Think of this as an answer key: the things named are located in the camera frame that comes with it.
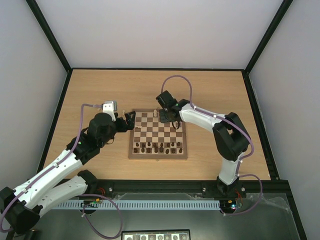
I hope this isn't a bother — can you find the light king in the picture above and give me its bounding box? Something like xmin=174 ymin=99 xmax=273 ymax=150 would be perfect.
xmin=153 ymin=109 xmax=158 ymax=118

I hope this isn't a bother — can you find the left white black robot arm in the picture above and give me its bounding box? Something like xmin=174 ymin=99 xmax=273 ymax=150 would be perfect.
xmin=0 ymin=111 xmax=136 ymax=234

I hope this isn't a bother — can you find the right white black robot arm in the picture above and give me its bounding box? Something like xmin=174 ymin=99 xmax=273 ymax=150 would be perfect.
xmin=156 ymin=90 xmax=252 ymax=196

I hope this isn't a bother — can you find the wooden chess board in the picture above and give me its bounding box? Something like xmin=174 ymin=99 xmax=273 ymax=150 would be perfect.
xmin=128 ymin=108 xmax=188 ymax=160

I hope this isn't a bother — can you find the dark chess pieces back row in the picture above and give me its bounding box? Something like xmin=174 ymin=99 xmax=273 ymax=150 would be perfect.
xmin=133 ymin=142 xmax=183 ymax=148

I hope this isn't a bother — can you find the left controller board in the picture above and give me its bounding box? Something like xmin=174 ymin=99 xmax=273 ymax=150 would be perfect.
xmin=79 ymin=198 xmax=103 ymax=208

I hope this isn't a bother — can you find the controller board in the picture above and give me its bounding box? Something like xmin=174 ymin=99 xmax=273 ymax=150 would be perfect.
xmin=221 ymin=198 xmax=244 ymax=210
xmin=79 ymin=198 xmax=103 ymax=208

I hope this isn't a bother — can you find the right controller board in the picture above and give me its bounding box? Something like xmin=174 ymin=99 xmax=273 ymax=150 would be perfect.
xmin=221 ymin=198 xmax=244 ymax=210

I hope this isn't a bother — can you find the printed reference sheet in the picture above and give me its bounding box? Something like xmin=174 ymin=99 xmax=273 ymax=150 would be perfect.
xmin=121 ymin=229 xmax=191 ymax=240

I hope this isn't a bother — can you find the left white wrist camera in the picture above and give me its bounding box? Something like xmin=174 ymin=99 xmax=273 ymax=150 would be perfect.
xmin=102 ymin=100 xmax=118 ymax=122

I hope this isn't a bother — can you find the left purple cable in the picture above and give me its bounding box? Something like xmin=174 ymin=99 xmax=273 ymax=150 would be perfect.
xmin=0 ymin=103 xmax=123 ymax=238

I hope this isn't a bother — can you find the purple cable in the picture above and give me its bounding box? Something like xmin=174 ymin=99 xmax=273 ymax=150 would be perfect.
xmin=161 ymin=75 xmax=263 ymax=217
xmin=0 ymin=103 xmax=123 ymax=238

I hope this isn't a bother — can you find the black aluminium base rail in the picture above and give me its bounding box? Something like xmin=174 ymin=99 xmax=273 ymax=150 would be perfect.
xmin=62 ymin=178 xmax=291 ymax=198

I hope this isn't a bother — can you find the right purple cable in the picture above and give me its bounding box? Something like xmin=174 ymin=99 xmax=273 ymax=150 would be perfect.
xmin=161 ymin=75 xmax=263 ymax=217

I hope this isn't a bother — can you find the light blue cable duct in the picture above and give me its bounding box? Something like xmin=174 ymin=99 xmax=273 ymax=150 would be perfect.
xmin=53 ymin=200 xmax=221 ymax=211

